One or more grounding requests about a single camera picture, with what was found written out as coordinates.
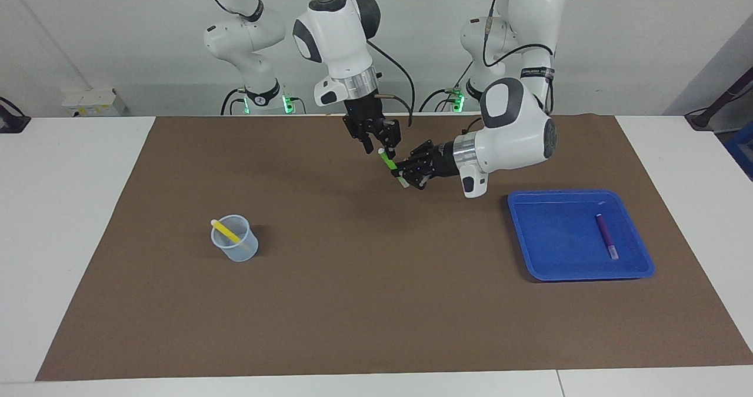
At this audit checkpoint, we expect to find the green pen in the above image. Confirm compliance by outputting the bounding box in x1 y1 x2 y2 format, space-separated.
378 147 409 188

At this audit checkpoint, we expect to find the blue crate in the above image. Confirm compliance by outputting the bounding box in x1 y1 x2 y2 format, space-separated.
722 121 753 181

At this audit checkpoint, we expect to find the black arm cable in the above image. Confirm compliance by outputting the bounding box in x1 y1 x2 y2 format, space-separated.
482 0 557 115
365 38 416 128

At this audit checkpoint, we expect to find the blue plastic tray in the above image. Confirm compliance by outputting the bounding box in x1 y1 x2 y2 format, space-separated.
507 189 655 282

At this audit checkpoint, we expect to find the brown table mat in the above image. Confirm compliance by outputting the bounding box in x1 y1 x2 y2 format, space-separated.
35 114 753 381

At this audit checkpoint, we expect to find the black base power cable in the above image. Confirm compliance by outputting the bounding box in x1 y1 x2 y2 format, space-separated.
419 61 474 114
220 88 248 115

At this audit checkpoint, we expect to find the black clamp mount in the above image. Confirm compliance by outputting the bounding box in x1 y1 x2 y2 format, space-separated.
0 97 31 134

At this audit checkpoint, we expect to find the translucent plastic cup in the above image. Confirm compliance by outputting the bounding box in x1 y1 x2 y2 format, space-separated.
211 214 259 263

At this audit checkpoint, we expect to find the black camera stand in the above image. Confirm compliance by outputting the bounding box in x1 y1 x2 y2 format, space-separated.
685 66 753 131

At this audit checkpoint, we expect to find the purple pen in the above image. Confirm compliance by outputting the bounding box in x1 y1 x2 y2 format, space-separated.
595 213 619 261

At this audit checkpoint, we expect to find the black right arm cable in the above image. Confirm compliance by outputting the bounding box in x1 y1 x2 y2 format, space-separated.
365 38 416 128

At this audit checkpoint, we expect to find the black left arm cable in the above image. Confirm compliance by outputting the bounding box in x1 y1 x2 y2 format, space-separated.
482 0 557 115

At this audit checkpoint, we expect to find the white wall socket box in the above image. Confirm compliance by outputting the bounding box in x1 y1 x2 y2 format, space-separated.
62 88 127 117

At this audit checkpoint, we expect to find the yellow pen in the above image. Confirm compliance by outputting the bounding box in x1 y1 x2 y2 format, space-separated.
211 219 242 245

